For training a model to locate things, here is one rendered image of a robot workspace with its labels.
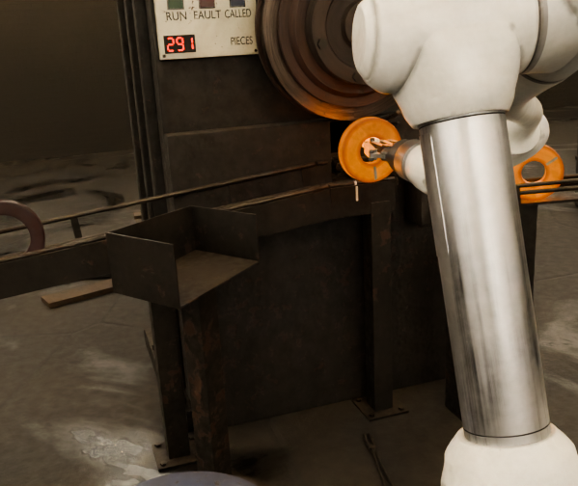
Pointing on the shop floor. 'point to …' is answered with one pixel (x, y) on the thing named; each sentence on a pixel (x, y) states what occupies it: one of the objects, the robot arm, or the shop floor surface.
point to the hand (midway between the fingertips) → (370, 143)
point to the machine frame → (349, 254)
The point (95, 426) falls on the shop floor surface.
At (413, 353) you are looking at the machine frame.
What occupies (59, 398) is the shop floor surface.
